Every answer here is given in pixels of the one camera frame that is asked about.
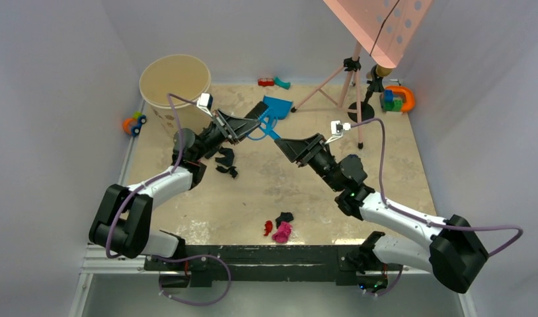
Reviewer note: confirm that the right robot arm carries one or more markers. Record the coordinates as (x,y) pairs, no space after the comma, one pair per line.
(447,248)

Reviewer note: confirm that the red toy block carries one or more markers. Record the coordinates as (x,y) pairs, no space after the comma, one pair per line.
(265,82)

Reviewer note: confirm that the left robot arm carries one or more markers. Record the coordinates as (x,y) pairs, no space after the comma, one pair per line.
(122,223)

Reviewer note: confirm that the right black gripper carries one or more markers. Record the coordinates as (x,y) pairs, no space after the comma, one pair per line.
(301,150)

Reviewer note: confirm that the pink paper scrap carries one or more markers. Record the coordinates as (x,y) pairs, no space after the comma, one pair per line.
(283,232)

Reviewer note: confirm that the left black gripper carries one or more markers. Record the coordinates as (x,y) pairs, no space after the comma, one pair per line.
(234,127)

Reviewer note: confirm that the blue dustpan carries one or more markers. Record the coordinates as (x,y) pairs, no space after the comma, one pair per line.
(269,111)

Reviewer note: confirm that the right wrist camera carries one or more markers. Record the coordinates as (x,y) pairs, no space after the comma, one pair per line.
(337,129)

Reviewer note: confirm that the orange toy car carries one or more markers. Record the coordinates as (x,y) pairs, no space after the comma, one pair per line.
(133,125)

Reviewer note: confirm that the red paper scrap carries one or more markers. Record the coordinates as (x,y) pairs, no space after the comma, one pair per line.
(268,228)

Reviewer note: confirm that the black base frame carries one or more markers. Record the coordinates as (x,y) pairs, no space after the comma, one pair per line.
(344,265)

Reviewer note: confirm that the pink music stand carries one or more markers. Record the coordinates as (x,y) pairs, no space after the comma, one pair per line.
(382,31)

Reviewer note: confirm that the beige round bin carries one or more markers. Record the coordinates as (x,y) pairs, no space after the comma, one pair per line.
(171,86)

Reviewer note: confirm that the large black paper scrap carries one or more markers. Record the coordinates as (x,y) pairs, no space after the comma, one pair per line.
(225,163)

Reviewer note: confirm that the teal toy piece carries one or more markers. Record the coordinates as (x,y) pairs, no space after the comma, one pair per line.
(282,84)

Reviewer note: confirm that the black microphone stand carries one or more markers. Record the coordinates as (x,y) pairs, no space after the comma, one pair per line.
(374,85)

